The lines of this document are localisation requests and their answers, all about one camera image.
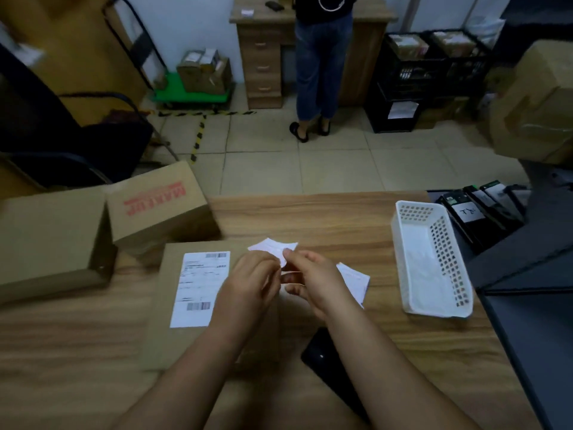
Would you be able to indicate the green platform trolley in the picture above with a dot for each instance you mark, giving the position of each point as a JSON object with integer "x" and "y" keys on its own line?
{"x": 188, "y": 96}

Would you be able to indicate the wooden drawer desk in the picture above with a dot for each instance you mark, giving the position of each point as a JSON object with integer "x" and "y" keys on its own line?
{"x": 259, "y": 49}

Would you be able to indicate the small black phone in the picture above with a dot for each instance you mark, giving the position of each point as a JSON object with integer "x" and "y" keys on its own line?
{"x": 274, "y": 5}

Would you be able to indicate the pile of translucent backing papers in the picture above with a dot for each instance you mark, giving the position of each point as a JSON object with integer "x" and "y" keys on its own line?
{"x": 421, "y": 273}

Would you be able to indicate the labelled flat cardboard box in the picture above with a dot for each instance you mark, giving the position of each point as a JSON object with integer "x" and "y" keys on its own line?
{"x": 453, "y": 43}

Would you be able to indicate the large plain cardboard box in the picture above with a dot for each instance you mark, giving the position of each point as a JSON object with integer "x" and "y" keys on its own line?
{"x": 165, "y": 340}
{"x": 45, "y": 237}

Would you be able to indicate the small yellowish cardboard box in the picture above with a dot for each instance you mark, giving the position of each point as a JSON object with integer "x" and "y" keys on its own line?
{"x": 209, "y": 58}

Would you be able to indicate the medium taped cardboard box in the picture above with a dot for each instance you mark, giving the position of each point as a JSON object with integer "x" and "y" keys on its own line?
{"x": 210, "y": 80}

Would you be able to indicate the stack of white stickers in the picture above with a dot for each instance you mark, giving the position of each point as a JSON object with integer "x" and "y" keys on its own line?
{"x": 358, "y": 282}

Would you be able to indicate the small white desk note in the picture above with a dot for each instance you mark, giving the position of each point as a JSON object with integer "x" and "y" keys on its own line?
{"x": 247, "y": 12}

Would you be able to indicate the person's left forearm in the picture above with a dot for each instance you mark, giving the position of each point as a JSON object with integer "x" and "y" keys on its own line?
{"x": 179, "y": 389}

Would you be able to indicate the large wrapped cardboard box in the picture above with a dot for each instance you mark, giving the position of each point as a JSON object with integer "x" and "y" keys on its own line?
{"x": 532, "y": 107}

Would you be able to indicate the person's right forearm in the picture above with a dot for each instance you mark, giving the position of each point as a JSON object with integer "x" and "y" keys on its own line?
{"x": 394, "y": 385}

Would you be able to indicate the tiny cardboard box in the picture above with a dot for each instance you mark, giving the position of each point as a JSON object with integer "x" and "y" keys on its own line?
{"x": 161, "y": 83}

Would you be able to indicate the black handheld scanner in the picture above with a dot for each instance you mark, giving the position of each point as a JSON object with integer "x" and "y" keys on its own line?
{"x": 320, "y": 358}

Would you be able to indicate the red striped cardboard box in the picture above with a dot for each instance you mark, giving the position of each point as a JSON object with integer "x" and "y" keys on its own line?
{"x": 156, "y": 219}

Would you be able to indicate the black scanners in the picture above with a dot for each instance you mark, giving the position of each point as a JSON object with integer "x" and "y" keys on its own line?
{"x": 465, "y": 219}

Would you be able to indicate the black office chair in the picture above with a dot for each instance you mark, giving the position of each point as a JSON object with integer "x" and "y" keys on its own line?
{"x": 45, "y": 125}

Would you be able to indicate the small labelled cardboard box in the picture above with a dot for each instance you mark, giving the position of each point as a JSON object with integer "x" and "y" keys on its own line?
{"x": 190, "y": 58}

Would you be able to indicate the black flat device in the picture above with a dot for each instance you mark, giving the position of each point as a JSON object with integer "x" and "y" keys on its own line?
{"x": 519, "y": 197}
{"x": 488, "y": 208}
{"x": 503, "y": 199}

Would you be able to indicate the person's left hand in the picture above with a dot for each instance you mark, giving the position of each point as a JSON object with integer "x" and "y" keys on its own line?
{"x": 244, "y": 295}

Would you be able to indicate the white perforated plastic tray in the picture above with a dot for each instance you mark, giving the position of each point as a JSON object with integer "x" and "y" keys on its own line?
{"x": 395, "y": 237}

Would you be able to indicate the dark metal shelf rack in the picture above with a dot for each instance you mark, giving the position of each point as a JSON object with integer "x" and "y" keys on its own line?
{"x": 532, "y": 335}
{"x": 537, "y": 22}

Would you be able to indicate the white plastic bag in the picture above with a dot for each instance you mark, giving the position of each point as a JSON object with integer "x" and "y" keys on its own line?
{"x": 485, "y": 31}

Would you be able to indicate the stack of large cardboard boxes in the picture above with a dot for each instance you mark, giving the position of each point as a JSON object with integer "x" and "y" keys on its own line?
{"x": 80, "y": 49}

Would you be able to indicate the person's right hand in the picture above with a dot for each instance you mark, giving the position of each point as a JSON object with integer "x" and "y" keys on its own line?
{"x": 322, "y": 286}

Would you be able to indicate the red stamped white sticker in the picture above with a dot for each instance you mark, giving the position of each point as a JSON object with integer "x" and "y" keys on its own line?
{"x": 268, "y": 246}

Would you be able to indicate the black plastic crates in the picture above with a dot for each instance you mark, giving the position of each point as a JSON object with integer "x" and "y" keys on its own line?
{"x": 380, "y": 120}

